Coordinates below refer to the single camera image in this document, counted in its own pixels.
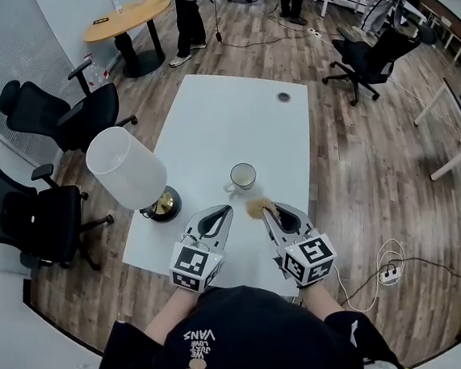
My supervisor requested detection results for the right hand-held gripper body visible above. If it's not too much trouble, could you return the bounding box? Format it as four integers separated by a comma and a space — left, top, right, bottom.
275, 229, 341, 290

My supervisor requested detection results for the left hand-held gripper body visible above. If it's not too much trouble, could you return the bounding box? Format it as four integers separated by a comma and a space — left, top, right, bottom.
165, 229, 229, 296

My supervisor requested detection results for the white cup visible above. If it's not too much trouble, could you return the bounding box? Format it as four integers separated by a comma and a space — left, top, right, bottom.
220, 161, 259, 195

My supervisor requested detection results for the person's left forearm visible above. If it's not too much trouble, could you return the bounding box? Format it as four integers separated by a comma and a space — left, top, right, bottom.
140, 284, 207, 347

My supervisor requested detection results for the person's right forearm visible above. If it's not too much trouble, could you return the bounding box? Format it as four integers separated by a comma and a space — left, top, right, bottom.
300, 280, 346, 324

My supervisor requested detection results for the white shade table lamp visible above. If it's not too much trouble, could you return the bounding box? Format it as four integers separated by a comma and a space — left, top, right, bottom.
82, 120, 186, 231

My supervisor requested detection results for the person's black t-shirt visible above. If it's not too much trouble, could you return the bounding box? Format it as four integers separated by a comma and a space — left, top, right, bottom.
82, 269, 406, 369

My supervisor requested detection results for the black office chair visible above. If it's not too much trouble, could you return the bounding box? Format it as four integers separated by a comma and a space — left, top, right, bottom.
0, 145, 120, 280
0, 52, 142, 162
316, 17, 445, 110

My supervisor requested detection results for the large clear water jug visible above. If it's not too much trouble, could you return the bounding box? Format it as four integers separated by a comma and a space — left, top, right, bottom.
81, 50, 112, 94

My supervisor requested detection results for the round wooden table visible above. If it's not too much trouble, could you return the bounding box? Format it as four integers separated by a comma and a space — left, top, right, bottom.
78, 0, 179, 83

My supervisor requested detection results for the white power cable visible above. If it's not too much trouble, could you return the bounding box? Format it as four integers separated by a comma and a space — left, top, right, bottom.
331, 237, 412, 315

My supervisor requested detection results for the black power cable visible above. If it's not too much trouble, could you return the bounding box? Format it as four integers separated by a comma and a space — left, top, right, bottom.
383, 252, 461, 287

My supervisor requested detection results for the white frame table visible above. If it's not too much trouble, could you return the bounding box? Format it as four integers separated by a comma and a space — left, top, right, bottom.
409, 75, 461, 196

